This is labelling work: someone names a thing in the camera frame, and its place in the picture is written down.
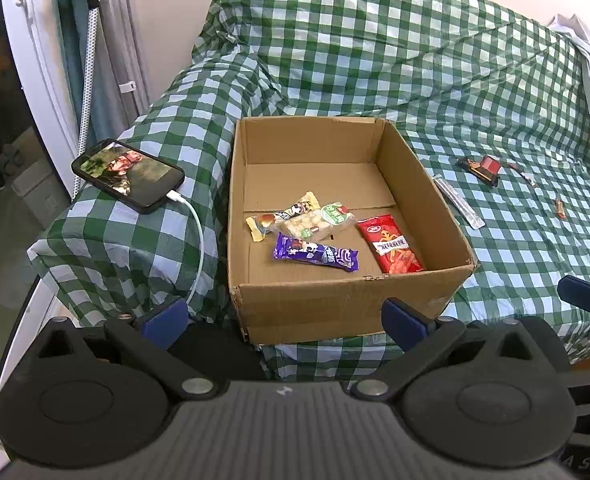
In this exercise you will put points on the brown cardboard box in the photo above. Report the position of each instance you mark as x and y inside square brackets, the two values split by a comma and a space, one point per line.
[325, 305]

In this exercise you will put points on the green white checkered blanket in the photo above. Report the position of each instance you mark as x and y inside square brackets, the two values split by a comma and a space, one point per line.
[375, 35]

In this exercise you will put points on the yellow panda snack bar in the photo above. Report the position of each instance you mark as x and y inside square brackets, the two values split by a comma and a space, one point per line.
[295, 208]

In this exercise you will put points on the white window frame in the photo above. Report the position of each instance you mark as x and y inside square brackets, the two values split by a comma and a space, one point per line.
[35, 60]

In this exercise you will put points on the purple wafer bar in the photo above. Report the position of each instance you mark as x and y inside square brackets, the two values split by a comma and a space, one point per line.
[315, 255]

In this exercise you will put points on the small orange candy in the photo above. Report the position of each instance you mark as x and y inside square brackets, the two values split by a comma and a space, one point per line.
[560, 208]

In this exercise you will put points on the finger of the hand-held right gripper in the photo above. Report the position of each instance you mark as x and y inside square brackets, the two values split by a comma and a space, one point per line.
[582, 292]

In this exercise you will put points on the grey storage bin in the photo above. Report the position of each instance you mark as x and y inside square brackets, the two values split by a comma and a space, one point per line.
[37, 195]

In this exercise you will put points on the white curtain clip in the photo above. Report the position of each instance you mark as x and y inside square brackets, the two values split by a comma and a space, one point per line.
[127, 87]

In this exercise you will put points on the long silver packet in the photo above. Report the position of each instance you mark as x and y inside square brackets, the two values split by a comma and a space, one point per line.
[457, 202]

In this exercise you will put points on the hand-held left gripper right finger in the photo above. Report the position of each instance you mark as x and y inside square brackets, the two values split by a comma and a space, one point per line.
[405, 321]

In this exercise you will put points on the clear nougat packet green label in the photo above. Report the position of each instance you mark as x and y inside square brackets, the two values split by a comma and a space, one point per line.
[315, 222]

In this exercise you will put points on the red spicy strip packet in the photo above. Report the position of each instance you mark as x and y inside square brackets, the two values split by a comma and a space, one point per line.
[390, 247]

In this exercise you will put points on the small red packet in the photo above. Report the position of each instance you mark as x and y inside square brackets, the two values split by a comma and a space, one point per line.
[489, 163]

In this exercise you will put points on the small brown candy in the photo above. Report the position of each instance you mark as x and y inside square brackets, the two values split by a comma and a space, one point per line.
[526, 176]

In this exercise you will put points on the grey curtain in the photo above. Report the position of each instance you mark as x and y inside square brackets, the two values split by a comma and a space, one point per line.
[120, 35]

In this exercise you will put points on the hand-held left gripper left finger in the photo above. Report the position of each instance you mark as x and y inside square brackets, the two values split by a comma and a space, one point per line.
[165, 321]

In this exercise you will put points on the black smartphone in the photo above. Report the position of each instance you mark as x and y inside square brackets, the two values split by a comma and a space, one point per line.
[125, 172]

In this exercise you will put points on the teal curtain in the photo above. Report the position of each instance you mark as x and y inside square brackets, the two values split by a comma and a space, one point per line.
[70, 50]

